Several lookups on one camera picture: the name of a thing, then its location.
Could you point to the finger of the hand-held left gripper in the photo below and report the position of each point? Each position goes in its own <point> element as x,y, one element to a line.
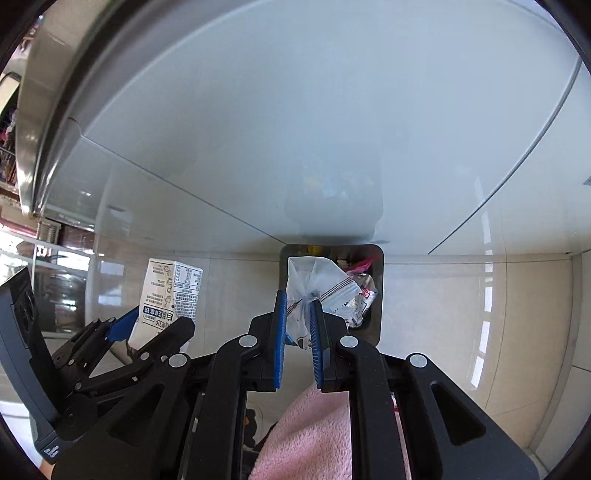
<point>173,334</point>
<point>122,325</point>

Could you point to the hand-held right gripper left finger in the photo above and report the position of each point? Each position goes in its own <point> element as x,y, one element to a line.
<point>279,341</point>

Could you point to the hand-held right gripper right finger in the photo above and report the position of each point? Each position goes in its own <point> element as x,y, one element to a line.
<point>316,341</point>

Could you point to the white milk carton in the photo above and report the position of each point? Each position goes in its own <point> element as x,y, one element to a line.
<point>171,286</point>

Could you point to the white plastic wrapper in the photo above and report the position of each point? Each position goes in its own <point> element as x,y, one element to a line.
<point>314,277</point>

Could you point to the square metal trash bin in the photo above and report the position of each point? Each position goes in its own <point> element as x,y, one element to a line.
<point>378,318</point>

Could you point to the silver foil wrapper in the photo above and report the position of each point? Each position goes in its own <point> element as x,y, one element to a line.
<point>361,304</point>

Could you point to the pink wrapper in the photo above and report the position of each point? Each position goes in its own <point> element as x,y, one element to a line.
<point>362,265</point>

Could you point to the pink fleece pants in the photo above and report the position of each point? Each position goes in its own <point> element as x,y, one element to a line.
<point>304,438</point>

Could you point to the cluttered shelf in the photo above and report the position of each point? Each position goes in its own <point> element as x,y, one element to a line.
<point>8,152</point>

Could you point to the white glossy cabinet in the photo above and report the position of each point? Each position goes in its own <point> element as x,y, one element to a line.
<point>323,115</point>

